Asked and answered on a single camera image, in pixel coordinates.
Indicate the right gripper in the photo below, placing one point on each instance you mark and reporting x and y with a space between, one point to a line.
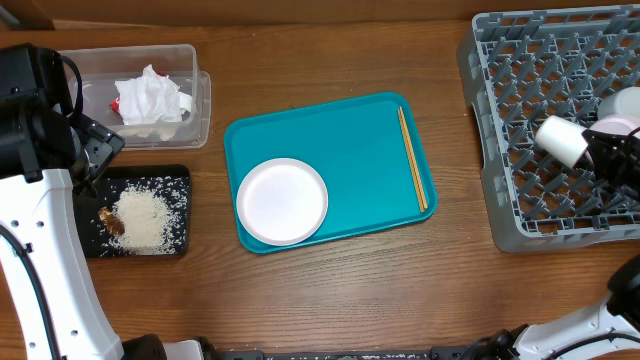
624 154

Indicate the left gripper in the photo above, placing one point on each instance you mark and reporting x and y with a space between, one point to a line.
103 143

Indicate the pink bowl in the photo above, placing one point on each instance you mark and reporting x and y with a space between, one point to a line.
616 124

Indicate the red snack wrapper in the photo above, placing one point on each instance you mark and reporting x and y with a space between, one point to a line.
114 105

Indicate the grey bowl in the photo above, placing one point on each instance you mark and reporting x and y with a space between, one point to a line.
624 102

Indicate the white paper cup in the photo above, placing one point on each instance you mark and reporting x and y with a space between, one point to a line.
562 139

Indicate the white napkin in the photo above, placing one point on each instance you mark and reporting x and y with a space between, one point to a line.
151 98

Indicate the brown food scrap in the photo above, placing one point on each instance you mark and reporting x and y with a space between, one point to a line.
111 222

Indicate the white rice pile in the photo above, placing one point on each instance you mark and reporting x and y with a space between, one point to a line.
154 210

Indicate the white round plate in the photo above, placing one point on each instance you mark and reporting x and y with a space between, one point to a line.
282 201

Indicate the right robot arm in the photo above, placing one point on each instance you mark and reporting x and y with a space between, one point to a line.
609 326

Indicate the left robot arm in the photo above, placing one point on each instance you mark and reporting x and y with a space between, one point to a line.
50 153

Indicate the grey dishwasher rack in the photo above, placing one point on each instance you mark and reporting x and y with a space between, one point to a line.
517 69

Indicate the clear plastic bin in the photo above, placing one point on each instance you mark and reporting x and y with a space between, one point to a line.
101 68

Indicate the black plastic tray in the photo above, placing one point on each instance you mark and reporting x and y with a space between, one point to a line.
87 205

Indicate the teal serving tray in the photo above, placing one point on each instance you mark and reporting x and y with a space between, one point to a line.
367 150

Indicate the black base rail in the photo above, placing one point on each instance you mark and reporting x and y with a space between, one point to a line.
435 353

